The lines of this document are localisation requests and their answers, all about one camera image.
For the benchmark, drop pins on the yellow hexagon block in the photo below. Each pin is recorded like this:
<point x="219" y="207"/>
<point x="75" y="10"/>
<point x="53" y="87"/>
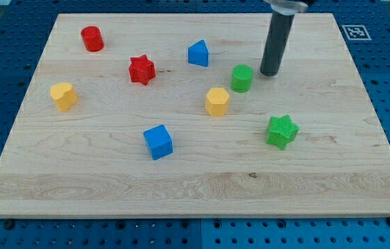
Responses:
<point x="217" y="101"/>

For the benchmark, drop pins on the blue cube block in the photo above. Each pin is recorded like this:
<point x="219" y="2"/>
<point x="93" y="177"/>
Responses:
<point x="159" y="142"/>

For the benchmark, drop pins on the green cylinder block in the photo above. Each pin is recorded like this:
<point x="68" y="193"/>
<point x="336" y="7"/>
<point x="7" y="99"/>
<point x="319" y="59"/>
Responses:
<point x="241" y="78"/>

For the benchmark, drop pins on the wooden board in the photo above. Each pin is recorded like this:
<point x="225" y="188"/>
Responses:
<point x="92" y="161"/>

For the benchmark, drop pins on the blue triangle block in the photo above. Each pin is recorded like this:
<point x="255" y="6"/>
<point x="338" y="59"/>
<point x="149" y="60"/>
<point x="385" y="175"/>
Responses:
<point x="198" y="54"/>

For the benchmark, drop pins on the red star block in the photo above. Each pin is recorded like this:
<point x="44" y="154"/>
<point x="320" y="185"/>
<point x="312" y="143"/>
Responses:
<point x="141" y="70"/>

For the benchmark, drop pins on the green star block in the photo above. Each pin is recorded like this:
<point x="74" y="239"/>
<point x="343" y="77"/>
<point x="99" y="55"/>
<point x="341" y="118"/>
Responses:
<point x="281" y="131"/>

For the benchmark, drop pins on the red cylinder block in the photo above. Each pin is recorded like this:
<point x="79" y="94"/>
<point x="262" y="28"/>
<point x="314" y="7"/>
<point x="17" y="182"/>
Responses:
<point x="92" y="38"/>

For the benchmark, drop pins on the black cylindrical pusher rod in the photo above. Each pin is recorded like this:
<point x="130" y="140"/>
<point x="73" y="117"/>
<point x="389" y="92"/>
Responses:
<point x="276" y="41"/>

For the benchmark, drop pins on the yellow heart block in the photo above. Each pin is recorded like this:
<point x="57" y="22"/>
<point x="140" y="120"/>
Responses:
<point x="63" y="95"/>

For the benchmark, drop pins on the silver robot flange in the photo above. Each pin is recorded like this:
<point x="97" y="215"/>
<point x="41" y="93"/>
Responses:
<point x="288" y="8"/>

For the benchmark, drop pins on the white fiducial marker tag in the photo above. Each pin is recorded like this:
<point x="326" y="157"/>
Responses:
<point x="356" y="32"/>

